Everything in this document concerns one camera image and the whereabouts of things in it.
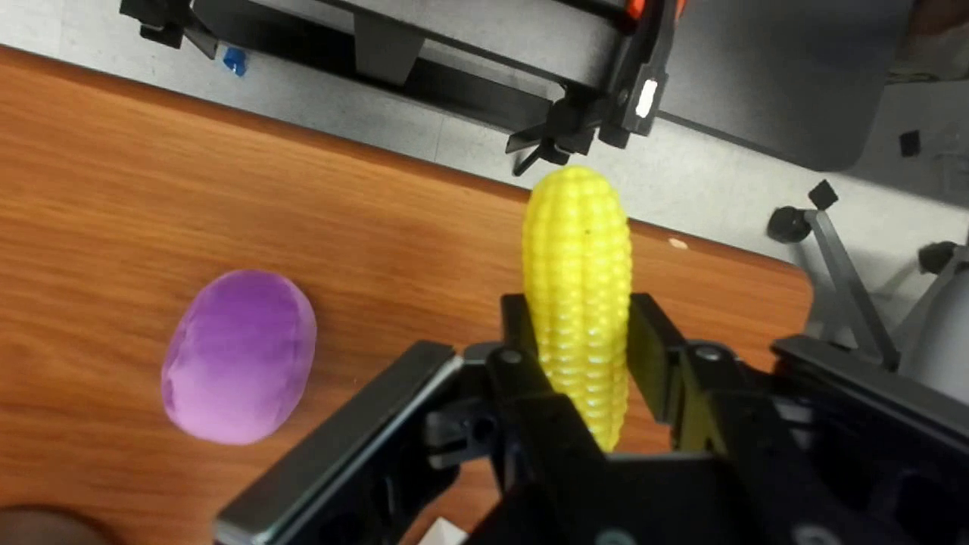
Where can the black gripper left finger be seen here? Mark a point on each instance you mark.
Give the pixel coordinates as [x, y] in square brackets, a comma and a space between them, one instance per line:
[520, 354]

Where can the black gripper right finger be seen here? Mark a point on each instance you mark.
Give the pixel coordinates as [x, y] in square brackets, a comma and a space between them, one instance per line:
[655, 353]

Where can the yellow corn plush toy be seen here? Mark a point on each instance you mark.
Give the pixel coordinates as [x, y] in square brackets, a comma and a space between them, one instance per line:
[575, 282]

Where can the purple plush toy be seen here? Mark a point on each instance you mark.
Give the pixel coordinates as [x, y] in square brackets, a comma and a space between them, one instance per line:
[239, 358]

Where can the black chair base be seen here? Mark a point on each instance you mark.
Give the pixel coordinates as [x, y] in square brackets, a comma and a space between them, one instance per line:
[930, 334]

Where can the black metal frame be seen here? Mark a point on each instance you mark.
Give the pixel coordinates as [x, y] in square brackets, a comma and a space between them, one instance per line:
[552, 73]

